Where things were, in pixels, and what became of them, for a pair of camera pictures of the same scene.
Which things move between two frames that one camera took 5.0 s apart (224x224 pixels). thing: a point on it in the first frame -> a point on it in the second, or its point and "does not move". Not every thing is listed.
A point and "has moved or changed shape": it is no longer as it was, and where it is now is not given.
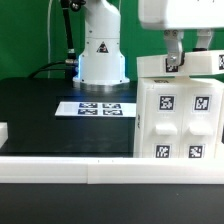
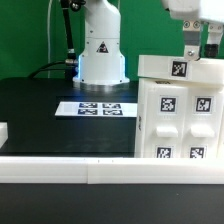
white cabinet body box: x=178 y=117 does not move
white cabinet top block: x=200 y=62 has moved or changed shape
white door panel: x=201 y=122 does not move
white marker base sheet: x=96 y=109 does not move
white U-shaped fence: x=107 y=170 does not move
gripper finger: x=203 y=37 -> x=215 y=32
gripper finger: x=173 y=40 -> x=191 y=39
